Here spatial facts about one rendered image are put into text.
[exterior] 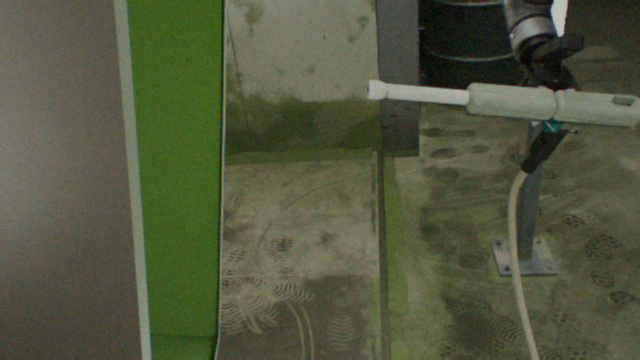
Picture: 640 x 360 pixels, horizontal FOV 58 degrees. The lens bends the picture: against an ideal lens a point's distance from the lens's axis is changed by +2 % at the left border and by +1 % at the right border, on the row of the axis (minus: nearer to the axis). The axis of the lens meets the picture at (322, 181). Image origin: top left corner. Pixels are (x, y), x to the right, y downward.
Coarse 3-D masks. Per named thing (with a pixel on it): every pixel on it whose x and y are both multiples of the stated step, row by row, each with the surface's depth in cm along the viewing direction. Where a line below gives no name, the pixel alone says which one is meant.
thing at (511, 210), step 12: (516, 180) 120; (516, 192) 123; (516, 252) 129; (516, 264) 130; (516, 276) 131; (516, 288) 131; (516, 300) 133; (528, 324) 132; (528, 336) 132; (528, 348) 133
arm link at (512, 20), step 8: (504, 0) 123; (512, 0) 118; (520, 0) 116; (504, 8) 123; (512, 8) 119; (520, 8) 117; (528, 8) 116; (536, 8) 116; (544, 8) 116; (552, 8) 118; (504, 16) 125; (512, 16) 119; (520, 16) 117; (528, 16) 115; (536, 16) 115; (544, 16) 115; (552, 16) 116; (512, 24) 118
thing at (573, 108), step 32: (384, 96) 98; (416, 96) 98; (448, 96) 98; (480, 96) 97; (512, 96) 98; (544, 96) 99; (576, 96) 100; (608, 96) 101; (576, 128) 103; (544, 160) 112
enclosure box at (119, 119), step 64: (0, 0) 32; (64, 0) 32; (128, 0) 90; (192, 0) 90; (0, 64) 34; (64, 64) 34; (128, 64) 36; (192, 64) 96; (0, 128) 36; (64, 128) 36; (128, 128) 37; (192, 128) 102; (0, 192) 38; (64, 192) 38; (128, 192) 38; (192, 192) 109; (0, 256) 41; (64, 256) 41; (128, 256) 41; (192, 256) 118; (0, 320) 44; (64, 320) 44; (128, 320) 45; (192, 320) 127
